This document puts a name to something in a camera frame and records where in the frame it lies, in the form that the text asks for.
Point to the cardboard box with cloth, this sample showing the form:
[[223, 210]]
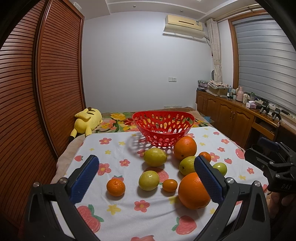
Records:
[[218, 88]]

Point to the brown louvered wardrobe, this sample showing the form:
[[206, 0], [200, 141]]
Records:
[[41, 91]]

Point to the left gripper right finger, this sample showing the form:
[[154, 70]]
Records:
[[242, 212]]

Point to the large front orange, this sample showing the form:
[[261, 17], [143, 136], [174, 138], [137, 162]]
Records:
[[192, 192]]

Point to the wall outlet strip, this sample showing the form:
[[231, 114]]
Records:
[[172, 106]]

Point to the large back orange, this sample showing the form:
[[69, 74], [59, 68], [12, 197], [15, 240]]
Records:
[[184, 147]]

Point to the white wall switch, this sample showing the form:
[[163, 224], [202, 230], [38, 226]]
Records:
[[172, 79]]

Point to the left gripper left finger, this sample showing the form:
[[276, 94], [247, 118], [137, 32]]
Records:
[[41, 222]]

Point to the wooden sideboard cabinet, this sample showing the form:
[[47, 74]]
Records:
[[242, 125]]

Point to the pink kettle jug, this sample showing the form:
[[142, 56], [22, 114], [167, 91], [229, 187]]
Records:
[[239, 94]]

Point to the grey window blind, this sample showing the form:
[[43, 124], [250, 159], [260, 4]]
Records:
[[266, 60]]

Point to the medium mandarin orange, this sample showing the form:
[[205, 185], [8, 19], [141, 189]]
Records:
[[115, 187]]

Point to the red perforated plastic basket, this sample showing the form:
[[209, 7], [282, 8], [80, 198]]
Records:
[[163, 128]]

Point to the wall air conditioner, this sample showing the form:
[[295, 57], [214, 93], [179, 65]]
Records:
[[184, 26]]

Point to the small kumquat mandarin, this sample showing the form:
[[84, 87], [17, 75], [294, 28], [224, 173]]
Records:
[[170, 185]]

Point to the beige curtain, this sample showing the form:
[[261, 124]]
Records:
[[214, 36]]

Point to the large orange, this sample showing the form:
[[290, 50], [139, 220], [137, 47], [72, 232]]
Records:
[[184, 147], [192, 192]]

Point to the person's right hand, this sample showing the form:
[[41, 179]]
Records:
[[284, 205]]

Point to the yellow plush toy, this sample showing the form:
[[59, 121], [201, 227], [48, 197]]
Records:
[[86, 121]]

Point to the yellow-green oval guava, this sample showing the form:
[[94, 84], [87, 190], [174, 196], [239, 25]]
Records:
[[155, 157]]

